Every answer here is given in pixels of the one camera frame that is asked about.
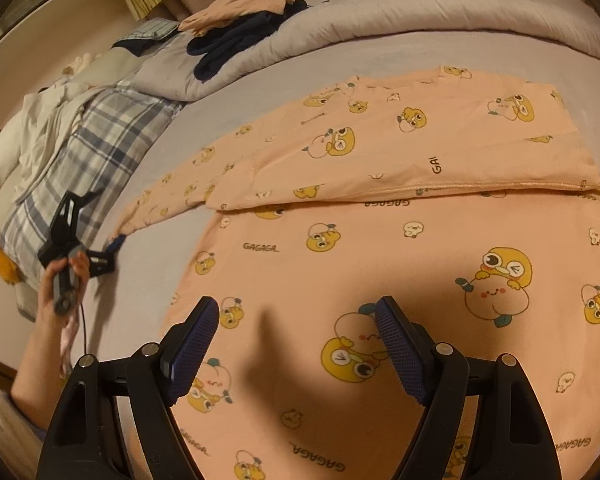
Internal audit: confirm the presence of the blue plaid cloth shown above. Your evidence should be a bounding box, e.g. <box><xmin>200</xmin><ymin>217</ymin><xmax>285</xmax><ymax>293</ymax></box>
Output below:
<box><xmin>0</xmin><ymin>87</ymin><xmax>183</xmax><ymax>322</ymax></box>

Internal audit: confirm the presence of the peach cartoon print garment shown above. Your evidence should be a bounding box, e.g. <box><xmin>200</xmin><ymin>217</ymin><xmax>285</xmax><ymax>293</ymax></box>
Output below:
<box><xmin>112</xmin><ymin>65</ymin><xmax>600</xmax><ymax>480</ymax></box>

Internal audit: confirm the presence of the plain peach cloth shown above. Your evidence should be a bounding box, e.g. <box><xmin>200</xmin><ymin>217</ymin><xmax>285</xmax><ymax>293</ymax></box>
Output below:
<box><xmin>179</xmin><ymin>0</ymin><xmax>296</xmax><ymax>36</ymax></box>

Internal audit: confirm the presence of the pink folded duvet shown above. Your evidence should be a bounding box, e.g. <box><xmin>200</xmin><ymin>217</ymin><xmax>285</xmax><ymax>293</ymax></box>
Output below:
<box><xmin>130</xmin><ymin>0</ymin><xmax>600</xmax><ymax>103</ymax></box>

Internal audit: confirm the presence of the person's left forearm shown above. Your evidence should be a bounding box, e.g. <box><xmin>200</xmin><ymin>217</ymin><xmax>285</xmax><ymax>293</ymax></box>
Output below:
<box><xmin>0</xmin><ymin>305</ymin><xmax>83</xmax><ymax>480</ymax></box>

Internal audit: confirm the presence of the light bed sheet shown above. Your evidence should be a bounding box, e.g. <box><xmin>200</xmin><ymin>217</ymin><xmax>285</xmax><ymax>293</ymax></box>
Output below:
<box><xmin>55</xmin><ymin>25</ymin><xmax>600</xmax><ymax>480</ymax></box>

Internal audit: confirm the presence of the person's left hand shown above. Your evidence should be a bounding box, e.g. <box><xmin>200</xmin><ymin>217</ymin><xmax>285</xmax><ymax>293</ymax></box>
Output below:
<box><xmin>36</xmin><ymin>251</ymin><xmax>92</xmax><ymax>333</ymax></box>

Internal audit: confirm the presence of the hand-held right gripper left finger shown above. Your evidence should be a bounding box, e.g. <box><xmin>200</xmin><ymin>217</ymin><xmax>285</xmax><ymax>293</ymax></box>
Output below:
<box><xmin>37</xmin><ymin>296</ymin><xmax>221</xmax><ymax>480</ymax></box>

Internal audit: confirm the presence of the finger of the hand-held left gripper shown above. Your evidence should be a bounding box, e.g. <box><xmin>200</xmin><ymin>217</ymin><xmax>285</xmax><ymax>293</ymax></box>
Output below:
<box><xmin>79</xmin><ymin>235</ymin><xmax>127</xmax><ymax>279</ymax></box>
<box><xmin>50</xmin><ymin>189</ymin><xmax>105</xmax><ymax>242</ymax></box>

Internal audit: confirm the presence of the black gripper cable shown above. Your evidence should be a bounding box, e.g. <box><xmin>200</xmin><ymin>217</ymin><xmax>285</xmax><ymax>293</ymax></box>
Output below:
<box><xmin>77</xmin><ymin>300</ymin><xmax>89</xmax><ymax>358</ymax></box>

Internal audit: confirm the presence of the white crumpled cloth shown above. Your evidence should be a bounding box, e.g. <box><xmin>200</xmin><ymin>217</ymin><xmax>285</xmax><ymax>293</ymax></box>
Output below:
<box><xmin>0</xmin><ymin>79</ymin><xmax>108</xmax><ymax>208</ymax></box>

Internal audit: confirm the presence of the dark navy clothing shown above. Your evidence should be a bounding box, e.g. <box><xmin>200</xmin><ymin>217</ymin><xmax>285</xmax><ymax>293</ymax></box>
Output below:
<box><xmin>187</xmin><ymin>0</ymin><xmax>311</xmax><ymax>83</ymax></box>

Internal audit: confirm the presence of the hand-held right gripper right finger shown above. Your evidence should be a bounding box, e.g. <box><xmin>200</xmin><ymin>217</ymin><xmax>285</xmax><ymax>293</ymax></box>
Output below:
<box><xmin>374</xmin><ymin>296</ymin><xmax>563</xmax><ymax>480</ymax></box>

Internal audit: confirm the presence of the blue striped cloth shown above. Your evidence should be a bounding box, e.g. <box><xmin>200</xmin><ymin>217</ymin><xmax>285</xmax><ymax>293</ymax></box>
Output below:
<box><xmin>112</xmin><ymin>17</ymin><xmax>182</xmax><ymax>57</ymax></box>

